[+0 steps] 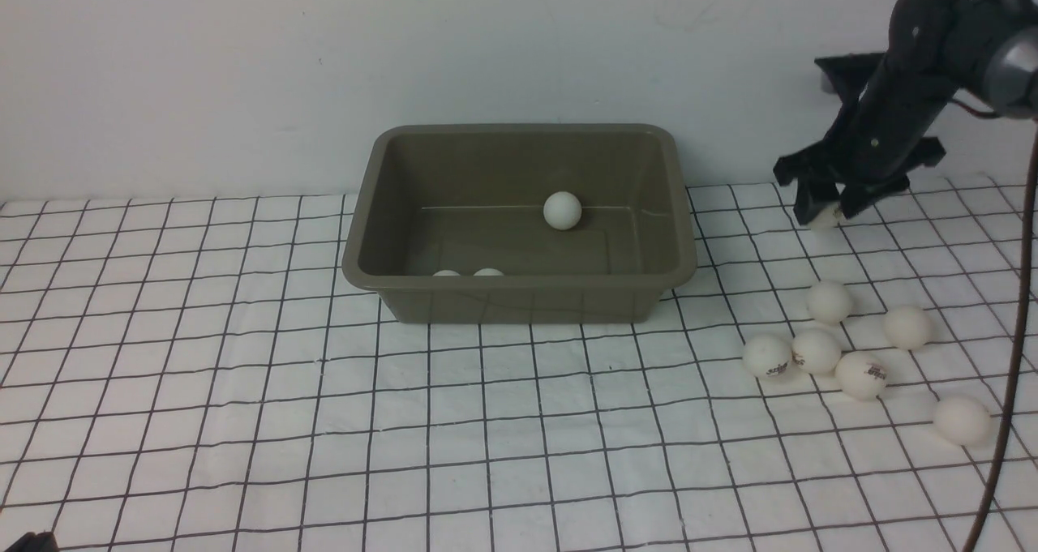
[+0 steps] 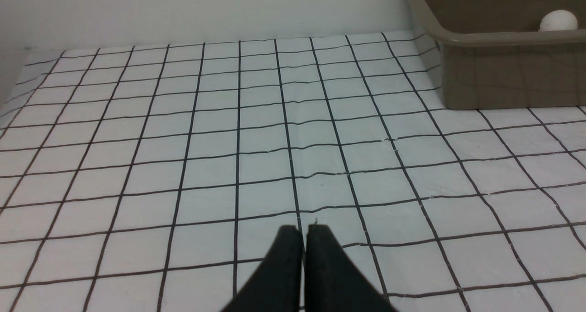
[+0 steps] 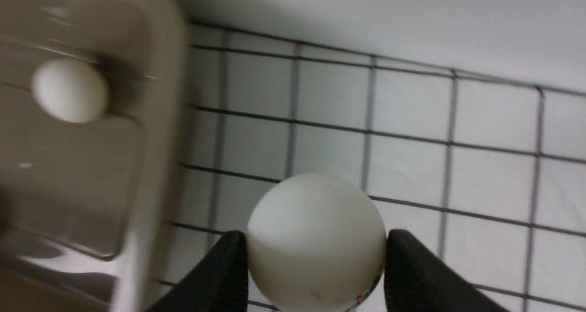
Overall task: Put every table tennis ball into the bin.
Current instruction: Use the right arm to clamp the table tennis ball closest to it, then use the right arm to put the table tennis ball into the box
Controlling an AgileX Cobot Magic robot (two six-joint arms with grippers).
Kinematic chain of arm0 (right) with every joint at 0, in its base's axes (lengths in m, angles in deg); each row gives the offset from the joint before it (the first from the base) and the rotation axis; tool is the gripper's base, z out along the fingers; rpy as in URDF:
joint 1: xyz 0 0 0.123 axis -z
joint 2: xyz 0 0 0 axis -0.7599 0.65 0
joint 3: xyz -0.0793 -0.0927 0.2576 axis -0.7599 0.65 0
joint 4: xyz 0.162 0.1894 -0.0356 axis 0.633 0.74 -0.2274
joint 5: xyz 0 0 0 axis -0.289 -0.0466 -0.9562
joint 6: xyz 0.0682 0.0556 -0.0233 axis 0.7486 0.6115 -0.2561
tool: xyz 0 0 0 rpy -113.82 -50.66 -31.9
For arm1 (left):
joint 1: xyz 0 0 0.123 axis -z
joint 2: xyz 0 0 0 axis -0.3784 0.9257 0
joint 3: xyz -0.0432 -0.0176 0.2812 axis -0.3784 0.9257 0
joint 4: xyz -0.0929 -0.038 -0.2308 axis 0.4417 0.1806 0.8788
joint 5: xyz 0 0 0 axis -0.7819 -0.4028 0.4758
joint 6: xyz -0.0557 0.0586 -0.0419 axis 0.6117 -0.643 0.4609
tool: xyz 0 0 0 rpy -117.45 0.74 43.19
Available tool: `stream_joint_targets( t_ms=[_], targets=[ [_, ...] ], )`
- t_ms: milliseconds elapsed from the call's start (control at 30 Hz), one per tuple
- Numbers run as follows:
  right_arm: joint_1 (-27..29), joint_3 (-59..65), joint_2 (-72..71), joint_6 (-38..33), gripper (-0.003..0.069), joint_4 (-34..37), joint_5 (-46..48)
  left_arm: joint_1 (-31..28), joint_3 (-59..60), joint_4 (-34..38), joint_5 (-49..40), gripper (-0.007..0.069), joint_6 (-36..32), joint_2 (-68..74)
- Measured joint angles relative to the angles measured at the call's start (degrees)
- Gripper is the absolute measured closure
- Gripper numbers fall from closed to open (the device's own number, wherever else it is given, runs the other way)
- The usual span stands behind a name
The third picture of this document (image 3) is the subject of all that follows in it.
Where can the white ping-pong ball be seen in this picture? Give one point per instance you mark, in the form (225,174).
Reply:
(70,90)
(316,243)

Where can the olive green plastic bin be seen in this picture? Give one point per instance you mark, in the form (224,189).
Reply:
(81,203)

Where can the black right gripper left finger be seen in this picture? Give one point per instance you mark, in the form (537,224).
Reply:
(218,283)

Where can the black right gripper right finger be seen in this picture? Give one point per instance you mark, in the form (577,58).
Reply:
(416,280)

